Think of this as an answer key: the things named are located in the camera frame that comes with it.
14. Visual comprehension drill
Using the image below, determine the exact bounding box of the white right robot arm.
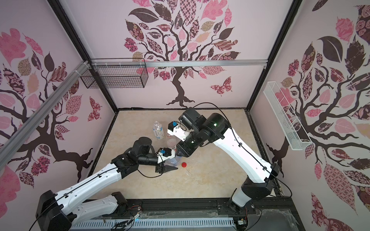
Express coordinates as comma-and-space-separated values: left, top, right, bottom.
168, 107, 280, 213

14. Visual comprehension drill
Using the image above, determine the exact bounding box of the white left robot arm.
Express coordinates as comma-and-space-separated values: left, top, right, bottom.
35, 137, 176, 231

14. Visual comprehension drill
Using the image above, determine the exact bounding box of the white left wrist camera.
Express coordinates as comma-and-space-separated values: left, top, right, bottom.
157, 148, 175, 164

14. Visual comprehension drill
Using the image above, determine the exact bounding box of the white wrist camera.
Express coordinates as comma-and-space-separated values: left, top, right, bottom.
167, 121, 190, 141
157, 148, 175, 164

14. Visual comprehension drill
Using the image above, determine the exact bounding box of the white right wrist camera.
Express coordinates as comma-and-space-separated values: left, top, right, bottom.
167, 121, 190, 141

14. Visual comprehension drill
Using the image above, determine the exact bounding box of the white slotted cable duct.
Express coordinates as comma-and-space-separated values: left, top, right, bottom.
71, 218, 235, 231

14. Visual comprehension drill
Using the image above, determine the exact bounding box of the aluminium rail back wall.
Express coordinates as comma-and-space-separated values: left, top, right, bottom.
92, 59, 268, 67

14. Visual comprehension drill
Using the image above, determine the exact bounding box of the aluminium rail wall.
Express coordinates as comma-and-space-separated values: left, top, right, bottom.
92, 59, 268, 67
1, 61, 89, 168

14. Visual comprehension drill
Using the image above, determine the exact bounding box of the black wire basket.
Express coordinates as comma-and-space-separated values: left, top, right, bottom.
81, 58, 148, 89

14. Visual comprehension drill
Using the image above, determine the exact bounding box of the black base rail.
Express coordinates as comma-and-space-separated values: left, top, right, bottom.
83, 197, 304, 231

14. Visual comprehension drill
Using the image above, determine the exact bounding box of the white wire shelf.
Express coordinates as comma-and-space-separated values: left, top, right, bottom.
263, 81, 313, 151

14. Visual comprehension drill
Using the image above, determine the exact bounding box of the aluminium rail left wall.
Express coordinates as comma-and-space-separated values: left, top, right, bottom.
1, 61, 89, 168

